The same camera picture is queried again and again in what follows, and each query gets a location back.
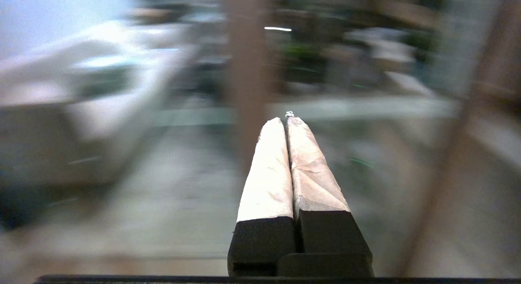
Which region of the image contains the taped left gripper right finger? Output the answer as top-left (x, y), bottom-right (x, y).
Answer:
top-left (278, 116), bottom-right (374, 277)

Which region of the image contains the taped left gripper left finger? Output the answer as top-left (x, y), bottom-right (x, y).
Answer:
top-left (228, 117), bottom-right (296, 276)

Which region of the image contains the brown framed fixed glass panel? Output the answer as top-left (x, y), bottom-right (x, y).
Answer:
top-left (0, 0), bottom-right (277, 276)

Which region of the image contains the beige sofa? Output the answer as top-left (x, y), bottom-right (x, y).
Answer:
top-left (0, 22), bottom-right (196, 187)

